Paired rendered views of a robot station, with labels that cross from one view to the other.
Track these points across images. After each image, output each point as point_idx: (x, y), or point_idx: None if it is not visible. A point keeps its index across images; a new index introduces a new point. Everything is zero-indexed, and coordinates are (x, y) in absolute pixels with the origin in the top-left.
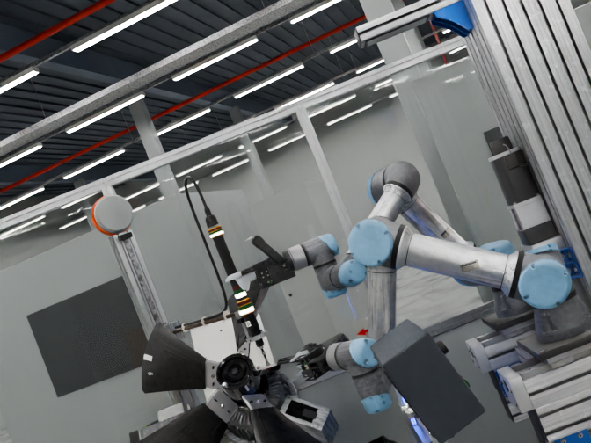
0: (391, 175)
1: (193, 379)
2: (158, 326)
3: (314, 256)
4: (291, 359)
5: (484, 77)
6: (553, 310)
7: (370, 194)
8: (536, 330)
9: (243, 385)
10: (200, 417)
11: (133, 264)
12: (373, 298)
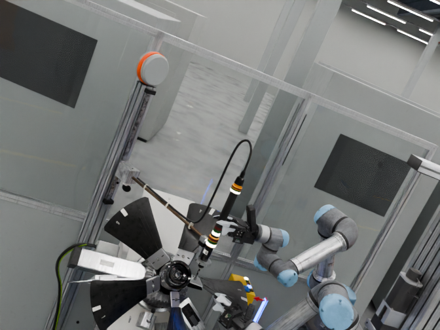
0: (346, 230)
1: (143, 249)
2: (146, 200)
3: (272, 242)
4: (217, 298)
5: (439, 230)
6: None
7: (318, 216)
8: None
9: (177, 289)
10: (137, 287)
11: (140, 112)
12: (296, 316)
